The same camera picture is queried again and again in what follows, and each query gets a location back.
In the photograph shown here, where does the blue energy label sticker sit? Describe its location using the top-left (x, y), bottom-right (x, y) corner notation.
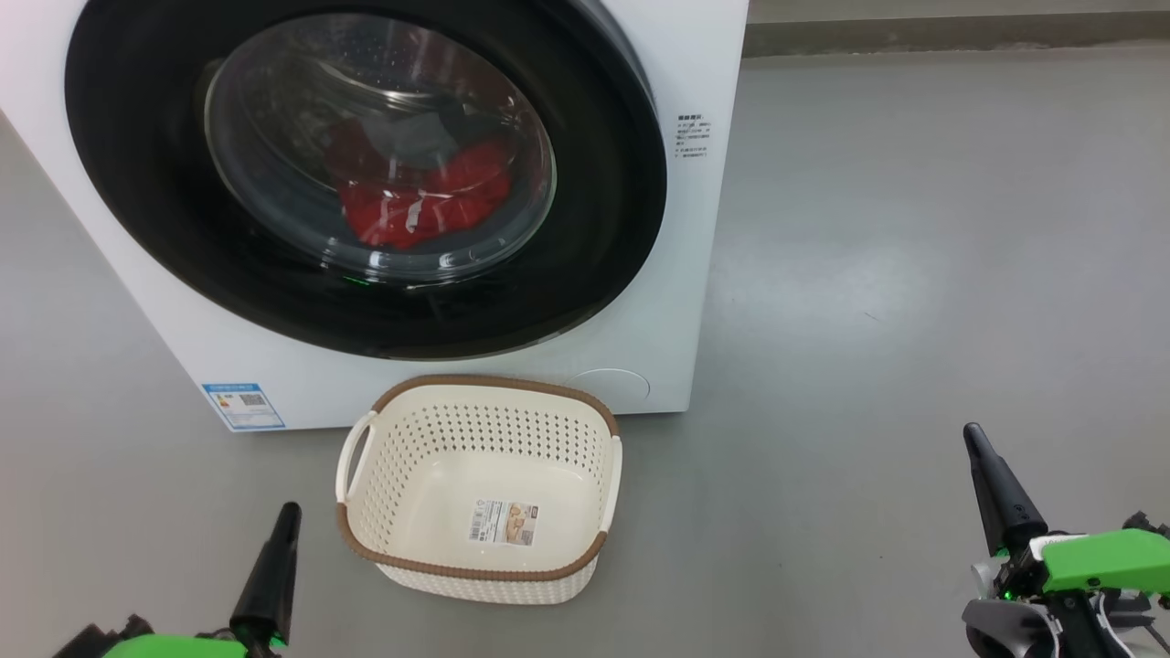
top-left (201, 382), bottom-right (286, 430)

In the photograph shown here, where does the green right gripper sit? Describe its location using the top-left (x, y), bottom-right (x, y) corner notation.
top-left (963, 422), bottom-right (1170, 658)

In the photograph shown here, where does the red sports jersey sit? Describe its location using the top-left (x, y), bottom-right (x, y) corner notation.
top-left (329, 119), bottom-right (513, 249)

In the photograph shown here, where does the cream laundry basket brown rim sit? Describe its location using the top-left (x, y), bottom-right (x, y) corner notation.
top-left (335, 374), bottom-right (624, 606)

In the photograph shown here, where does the white front-load washing machine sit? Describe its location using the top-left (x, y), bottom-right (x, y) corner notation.
top-left (0, 0), bottom-right (750, 432)

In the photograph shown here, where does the round white filter cover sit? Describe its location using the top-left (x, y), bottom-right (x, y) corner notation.
top-left (567, 368), bottom-right (652, 403)

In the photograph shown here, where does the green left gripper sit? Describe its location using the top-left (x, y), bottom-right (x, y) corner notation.
top-left (53, 501), bottom-right (303, 658)

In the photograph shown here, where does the printed product label sticker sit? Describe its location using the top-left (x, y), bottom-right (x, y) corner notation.
top-left (468, 499), bottom-right (540, 547)

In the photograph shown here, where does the black round glass washer door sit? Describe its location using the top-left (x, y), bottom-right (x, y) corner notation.
top-left (64, 0), bottom-right (668, 360)

